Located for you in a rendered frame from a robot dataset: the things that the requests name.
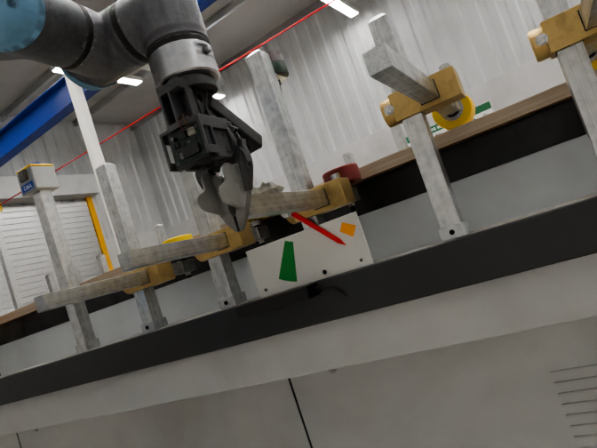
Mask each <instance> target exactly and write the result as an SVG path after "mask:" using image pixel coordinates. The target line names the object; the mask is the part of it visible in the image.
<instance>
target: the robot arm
mask: <svg viewBox="0 0 597 448"><path fill-rule="evenodd" d="M2 60H33V61H37V62H40V63H43V64H46V65H50V66H53V67H56V68H60V69H61V71H62V72H63V73H64V75H65V76H66V77H67V78H68V79H69V80H70V81H72V82H73V83H75V84H77V85H78V86H80V87H82V88H84V89H86V90H91V91H97V90H100V89H103V88H105V87H109V86H111V85H113V84H116V83H117V82H118V81H119V80H120V79H121V78H123V77H125V76H127V75H129V74H130V73H132V72H133V71H135V70H137V69H139V68H141V67H143V66H145V65H147V64H148V65H149V67H150V70H151V73H152V77H153V79H154V82H155V89H156V93H157V96H158V99H159V102H160V105H161V108H162V111H163V116H164V120H165V123H166V125H167V131H166V132H164V133H162V134H160V135H159V137H160V140H161V143H162V146H163V152H164V154H165V157H166V161H167V164H168V166H169V170H170V172H183V171H186V172H195V177H196V179H197V182H198V184H199V185H200V187H201V188H202V189H203V192H202V194H201V195H199V197H197V203H198V205H199V207H200V208H201V209H202V210H203V211H205V212H209V213H213V214H217V215H219V216H220V218H222V220H223V221H225V223H226V224H227V225H228V226H229V227H230V228H231V229H233V230H234V231H235V232H240V231H243V230H244V229H245V226H246V222H247V219H248V216H249V211H250V206H251V191H252V189H253V162H252V158H251V153H253V152H255V151H256V150H258V149H260V148H262V136H261V135H260V134H259V133H257V132H256V131H255V130H254V129H252V128H251V127H250V126H249V125H247V124H246V123H245V122H244V121H243V120H242V119H241V118H239V117H238V116H237V115H235V114H234V113H233V112H232V111H230V110H229V109H228V108H227V107H225V106H224V105H223V104H222V103H220V102H219V101H218V100H216V99H215V98H214V97H213V96H214V95H215V94H216V93H217V91H218V87H217V85H216V83H217V82H218V80H219V78H220V75H219V69H218V66H217V63H216V61H215V57H214V54H213V51H212V48H211V43H210V40H209V37H208V35H207V32H206V28H205V26H204V23H203V18H202V14H201V12H200V9H199V6H198V3H197V0H118V1H117V2H115V3H113V4H111V5H110V6H109V7H108V8H106V9H104V10H103V11H101V12H95V11H93V10H91V9H89V8H87V7H84V6H82V5H80V4H77V3H75V2H72V1H70V0H0V61H2ZM166 146H170V147H171V152H172V155H173V158H174V161H175V164H171V160H170V158H169V155H168V151H167V148H166ZM220 167H222V172H223V176H224V177H222V176H218V175H216V173H219V172H220Z"/></svg>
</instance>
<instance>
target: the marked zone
mask: <svg viewBox="0 0 597 448"><path fill-rule="evenodd" d="M279 279H281V280H284V281H291V282H297V273H296V264H295V256H294V248H293V242H289V241H285V242H284V247H283V257H282V263H281V269H280V275H279Z"/></svg>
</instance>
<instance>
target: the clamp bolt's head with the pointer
mask: <svg viewBox="0 0 597 448"><path fill-rule="evenodd" d="M291 217H294V218H296V219H297V220H300V221H301V222H303V223H305V224H306V225H308V226H309V227H310V228H313V229H314V230H316V231H318V232H320V233H321V234H323V235H325V236H327V237H328V238H329V239H331V240H333V241H334V242H336V243H338V244H343V245H346V244H345V243H344V242H343V241H342V240H341V239H340V238H339V237H337V236H335V235H333V234H332V233H330V232H329V231H327V230H325V229H324V228H321V227H320V226H318V225H316V224H314V223H313V222H312V221H310V220H308V219H306V218H305V217H303V216H301V215H299V214H298V213H296V212H294V213H293V215H292V216H291Z"/></svg>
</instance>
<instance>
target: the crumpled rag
mask: <svg viewBox="0 0 597 448"><path fill-rule="evenodd" d="M283 189H284V187H282V186H280V185H275V184H274V183H273V182H272V181H270V182H268V183H265V182H263V181H262V182H261V185H260V187H259V188H254V187H253V189H252V191H251V194H265V193H274V192H276V193H277V192H282V191H283Z"/></svg>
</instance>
